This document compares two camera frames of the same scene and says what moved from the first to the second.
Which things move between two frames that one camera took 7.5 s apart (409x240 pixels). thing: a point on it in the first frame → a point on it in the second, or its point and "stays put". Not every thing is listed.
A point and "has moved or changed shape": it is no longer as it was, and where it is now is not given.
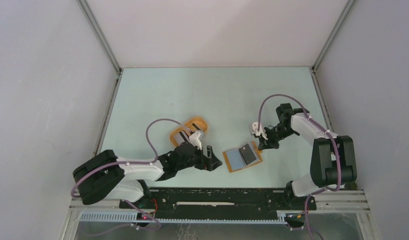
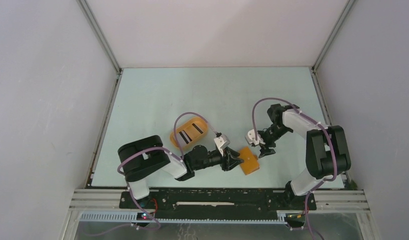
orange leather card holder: (235, 161) has moved or changed shape
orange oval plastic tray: (180, 136) stays put
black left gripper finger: (211, 161) → (230, 159)
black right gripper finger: (264, 143) → (265, 151)
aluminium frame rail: (328, 199) stays put
